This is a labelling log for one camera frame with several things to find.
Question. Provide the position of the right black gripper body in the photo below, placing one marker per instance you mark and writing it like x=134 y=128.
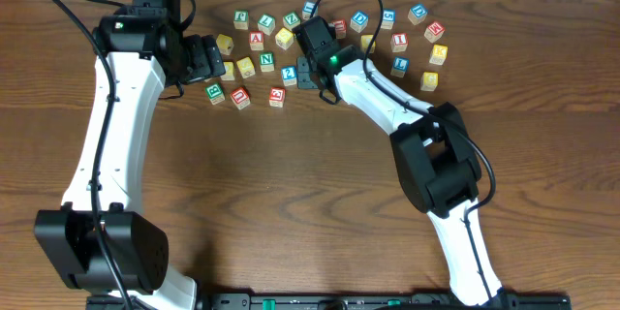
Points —
x=306 y=74

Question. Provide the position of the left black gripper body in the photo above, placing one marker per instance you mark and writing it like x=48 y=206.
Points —
x=213 y=58

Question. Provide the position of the yellow o block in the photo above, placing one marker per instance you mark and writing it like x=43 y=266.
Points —
x=229 y=74
x=367 y=43

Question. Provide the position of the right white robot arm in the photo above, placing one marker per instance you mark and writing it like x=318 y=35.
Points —
x=438 y=165

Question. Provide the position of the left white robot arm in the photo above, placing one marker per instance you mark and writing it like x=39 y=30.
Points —
x=97 y=239

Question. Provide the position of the blue 2 block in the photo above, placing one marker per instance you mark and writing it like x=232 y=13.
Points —
x=289 y=75

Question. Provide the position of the yellow block near left gripper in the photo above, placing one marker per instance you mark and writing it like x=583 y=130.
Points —
x=225 y=44

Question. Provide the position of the green B block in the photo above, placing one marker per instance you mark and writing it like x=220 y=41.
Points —
x=215 y=93

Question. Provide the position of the yellow S block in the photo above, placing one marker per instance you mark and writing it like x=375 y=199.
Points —
x=246 y=67

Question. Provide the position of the green N block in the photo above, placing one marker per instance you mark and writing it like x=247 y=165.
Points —
x=267 y=63

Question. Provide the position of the yellow block upper middle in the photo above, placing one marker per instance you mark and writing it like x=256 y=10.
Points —
x=284 y=38

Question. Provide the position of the red U block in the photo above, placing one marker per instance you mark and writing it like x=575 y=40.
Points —
x=241 y=98

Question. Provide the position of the green P block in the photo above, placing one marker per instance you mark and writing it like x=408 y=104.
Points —
x=241 y=20

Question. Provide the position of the red A block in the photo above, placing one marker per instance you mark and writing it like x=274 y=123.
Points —
x=256 y=40

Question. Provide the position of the green Z block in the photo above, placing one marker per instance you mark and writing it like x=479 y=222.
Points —
x=291 y=20

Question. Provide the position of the red C block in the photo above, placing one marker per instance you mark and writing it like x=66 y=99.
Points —
x=340 y=28

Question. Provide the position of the blue top block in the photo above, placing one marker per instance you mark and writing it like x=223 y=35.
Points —
x=308 y=10

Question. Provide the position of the blue d block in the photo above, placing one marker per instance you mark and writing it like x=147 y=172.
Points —
x=417 y=14
x=359 y=21

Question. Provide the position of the blue L block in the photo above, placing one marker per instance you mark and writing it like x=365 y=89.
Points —
x=399 y=67

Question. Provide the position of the red I block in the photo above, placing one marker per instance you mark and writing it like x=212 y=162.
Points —
x=399 y=42

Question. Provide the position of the blue 5 block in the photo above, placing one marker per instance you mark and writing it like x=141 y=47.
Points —
x=388 y=19

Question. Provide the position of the yellow G block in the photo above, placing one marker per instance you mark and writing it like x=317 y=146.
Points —
x=429 y=81

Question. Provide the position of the blue D block right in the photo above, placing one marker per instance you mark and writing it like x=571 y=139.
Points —
x=417 y=14

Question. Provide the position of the yellow K block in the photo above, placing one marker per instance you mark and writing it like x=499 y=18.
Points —
x=438 y=55

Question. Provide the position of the red M block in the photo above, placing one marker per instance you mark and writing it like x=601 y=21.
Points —
x=434 y=31

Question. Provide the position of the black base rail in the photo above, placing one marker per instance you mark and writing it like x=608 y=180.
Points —
x=503 y=300

